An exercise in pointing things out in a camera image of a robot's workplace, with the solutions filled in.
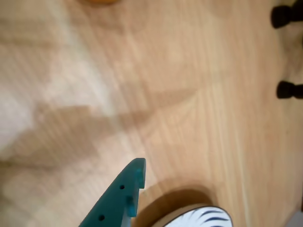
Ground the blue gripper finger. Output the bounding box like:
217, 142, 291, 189
79, 157, 147, 227

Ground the yellowish orange fruit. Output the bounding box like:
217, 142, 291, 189
81, 0, 120, 5

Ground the white plate with blue strokes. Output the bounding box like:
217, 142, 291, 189
163, 205, 233, 227

